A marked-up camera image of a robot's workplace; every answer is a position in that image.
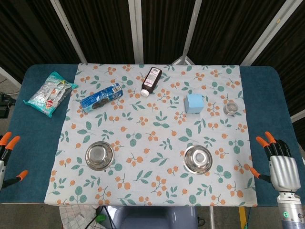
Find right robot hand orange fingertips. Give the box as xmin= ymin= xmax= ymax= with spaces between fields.
xmin=249 ymin=131 xmax=302 ymax=193

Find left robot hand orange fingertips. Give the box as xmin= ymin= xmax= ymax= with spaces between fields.
xmin=0 ymin=131 xmax=29 ymax=190

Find stainless steel bowl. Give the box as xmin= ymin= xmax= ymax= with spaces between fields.
xmin=85 ymin=141 xmax=116 ymax=171
xmin=183 ymin=145 xmax=214 ymax=175

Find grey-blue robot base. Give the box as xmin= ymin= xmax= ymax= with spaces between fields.
xmin=107 ymin=205 xmax=199 ymax=229

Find dark teal table mat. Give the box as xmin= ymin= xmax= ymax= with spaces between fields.
xmin=0 ymin=63 xmax=305 ymax=206

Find black device on floor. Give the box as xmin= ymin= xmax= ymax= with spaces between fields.
xmin=0 ymin=92 xmax=15 ymax=118

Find teal silver snack bag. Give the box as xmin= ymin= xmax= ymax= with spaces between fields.
xmin=23 ymin=71 xmax=80 ymax=119

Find yellow floor strip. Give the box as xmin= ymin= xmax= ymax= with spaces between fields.
xmin=239 ymin=206 xmax=246 ymax=229

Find small clear plastic jar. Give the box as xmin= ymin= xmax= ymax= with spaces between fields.
xmin=223 ymin=100 xmax=239 ymax=117

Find white grid cloth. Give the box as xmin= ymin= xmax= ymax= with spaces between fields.
xmin=59 ymin=206 xmax=99 ymax=229

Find blue cookie box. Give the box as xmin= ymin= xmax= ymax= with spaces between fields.
xmin=80 ymin=83 xmax=125 ymax=114

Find light blue foam cube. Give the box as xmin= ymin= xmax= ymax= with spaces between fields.
xmin=183 ymin=93 xmax=204 ymax=115

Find floral printed tablecloth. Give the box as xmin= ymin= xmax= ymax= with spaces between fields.
xmin=45 ymin=62 xmax=259 ymax=207

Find dark pleated curtain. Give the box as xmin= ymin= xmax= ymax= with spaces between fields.
xmin=0 ymin=0 xmax=305 ymax=115

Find brown bottle white cap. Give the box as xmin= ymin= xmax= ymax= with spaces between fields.
xmin=140 ymin=66 xmax=163 ymax=97

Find white frame bar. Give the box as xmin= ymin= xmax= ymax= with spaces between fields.
xmin=290 ymin=107 xmax=305 ymax=124
xmin=0 ymin=66 xmax=22 ymax=88

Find white frame post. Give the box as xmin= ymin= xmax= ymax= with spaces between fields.
xmin=49 ymin=0 xmax=88 ymax=64
xmin=128 ymin=0 xmax=144 ymax=64
xmin=240 ymin=0 xmax=301 ymax=66
xmin=171 ymin=0 xmax=203 ymax=65

